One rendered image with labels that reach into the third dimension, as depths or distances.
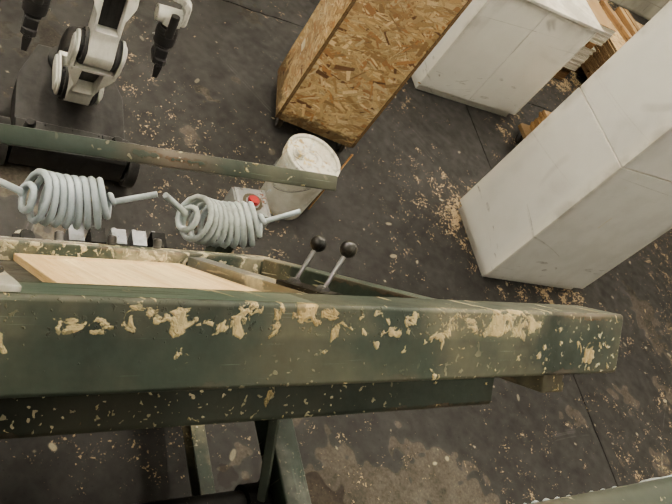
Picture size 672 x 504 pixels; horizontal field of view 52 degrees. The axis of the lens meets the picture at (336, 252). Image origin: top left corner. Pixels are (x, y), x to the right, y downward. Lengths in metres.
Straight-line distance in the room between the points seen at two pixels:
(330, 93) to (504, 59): 1.74
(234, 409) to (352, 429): 2.15
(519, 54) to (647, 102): 1.69
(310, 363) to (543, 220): 3.19
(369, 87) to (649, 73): 1.38
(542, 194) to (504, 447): 1.37
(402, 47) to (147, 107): 1.33
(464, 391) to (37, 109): 2.41
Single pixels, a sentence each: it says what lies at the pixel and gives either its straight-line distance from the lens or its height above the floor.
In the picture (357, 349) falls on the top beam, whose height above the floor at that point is 1.84.
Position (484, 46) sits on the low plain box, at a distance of 5.04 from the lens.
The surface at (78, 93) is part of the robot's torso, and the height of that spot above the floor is 0.33.
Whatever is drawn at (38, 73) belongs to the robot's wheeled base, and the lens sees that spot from 3.42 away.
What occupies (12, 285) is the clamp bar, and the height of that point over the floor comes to 1.87.
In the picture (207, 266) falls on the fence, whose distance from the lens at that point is 1.91.
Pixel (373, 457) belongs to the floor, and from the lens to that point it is 3.19.
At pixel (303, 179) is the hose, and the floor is 1.91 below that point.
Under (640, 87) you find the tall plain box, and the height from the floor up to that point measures 1.35.
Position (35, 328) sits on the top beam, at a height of 1.86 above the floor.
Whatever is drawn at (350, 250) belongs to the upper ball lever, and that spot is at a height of 1.52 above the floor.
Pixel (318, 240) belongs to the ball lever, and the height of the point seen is 1.43.
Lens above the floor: 2.49
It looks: 43 degrees down
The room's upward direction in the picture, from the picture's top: 43 degrees clockwise
